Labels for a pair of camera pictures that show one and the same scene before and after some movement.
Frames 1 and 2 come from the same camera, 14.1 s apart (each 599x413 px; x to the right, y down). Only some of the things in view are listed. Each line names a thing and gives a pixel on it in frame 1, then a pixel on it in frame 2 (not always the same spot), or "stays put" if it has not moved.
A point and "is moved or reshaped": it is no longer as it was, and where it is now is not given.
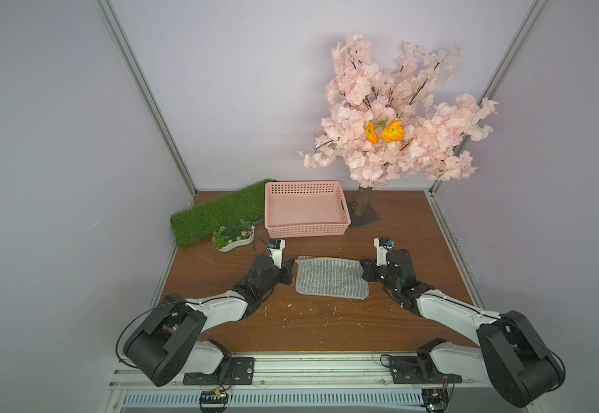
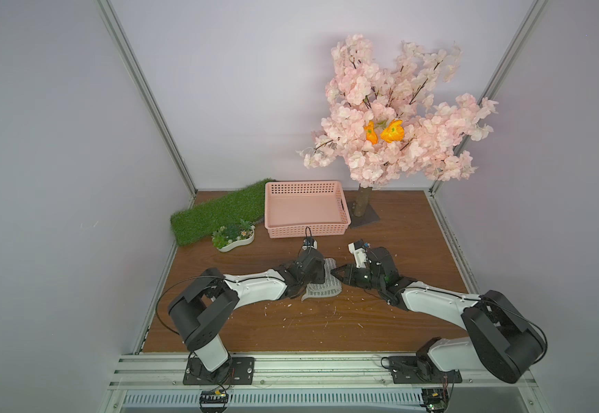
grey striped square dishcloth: (334, 277) is moved or reshaped
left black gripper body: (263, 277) → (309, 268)
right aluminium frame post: (520, 35) stays put
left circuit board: (213, 401) stays put
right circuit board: (434, 400) stays put
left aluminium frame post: (108, 10) stays put
